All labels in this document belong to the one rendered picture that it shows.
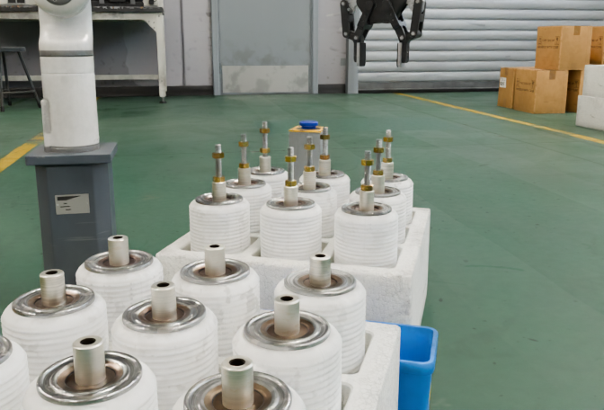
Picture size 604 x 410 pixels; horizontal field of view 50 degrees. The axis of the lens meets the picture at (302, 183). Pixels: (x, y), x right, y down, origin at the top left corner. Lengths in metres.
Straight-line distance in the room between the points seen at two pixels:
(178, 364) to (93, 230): 0.69
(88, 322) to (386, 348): 0.30
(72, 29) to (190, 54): 4.93
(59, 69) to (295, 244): 0.54
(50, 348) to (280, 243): 0.43
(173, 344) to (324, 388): 0.13
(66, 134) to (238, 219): 0.39
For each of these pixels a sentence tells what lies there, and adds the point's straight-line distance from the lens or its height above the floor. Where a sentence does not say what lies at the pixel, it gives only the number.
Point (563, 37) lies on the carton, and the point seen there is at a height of 0.52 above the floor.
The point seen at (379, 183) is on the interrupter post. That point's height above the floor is 0.27.
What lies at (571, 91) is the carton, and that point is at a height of 0.15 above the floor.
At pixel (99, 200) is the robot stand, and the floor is 0.21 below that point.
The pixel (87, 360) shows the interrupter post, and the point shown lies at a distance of 0.51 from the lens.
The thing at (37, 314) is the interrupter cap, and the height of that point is 0.25.
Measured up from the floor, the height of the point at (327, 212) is 0.22.
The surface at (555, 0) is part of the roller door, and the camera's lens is 7.19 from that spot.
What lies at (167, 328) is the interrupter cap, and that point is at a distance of 0.59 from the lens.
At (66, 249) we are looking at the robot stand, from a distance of 1.27.
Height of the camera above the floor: 0.50
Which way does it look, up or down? 12 degrees down
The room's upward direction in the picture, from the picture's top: straight up
